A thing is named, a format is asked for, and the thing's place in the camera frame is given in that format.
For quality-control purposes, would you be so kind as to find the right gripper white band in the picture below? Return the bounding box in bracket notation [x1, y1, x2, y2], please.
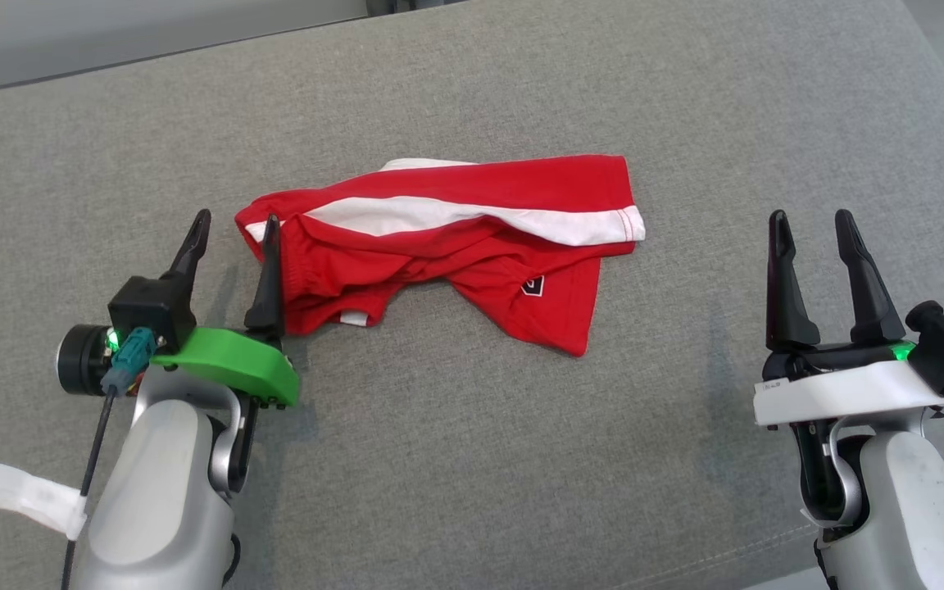
[754, 210, 944, 428]

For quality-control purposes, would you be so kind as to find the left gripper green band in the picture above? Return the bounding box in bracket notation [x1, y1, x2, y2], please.
[150, 209, 302, 409]

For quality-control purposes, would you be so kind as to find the red and white sports shirt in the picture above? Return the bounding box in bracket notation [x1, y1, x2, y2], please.
[234, 154, 647, 357]

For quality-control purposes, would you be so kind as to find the teal left camera connector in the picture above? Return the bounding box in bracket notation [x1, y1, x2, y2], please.
[101, 326, 155, 394]

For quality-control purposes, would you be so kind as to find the black left camera cable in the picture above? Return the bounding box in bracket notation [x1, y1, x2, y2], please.
[61, 385, 117, 590]

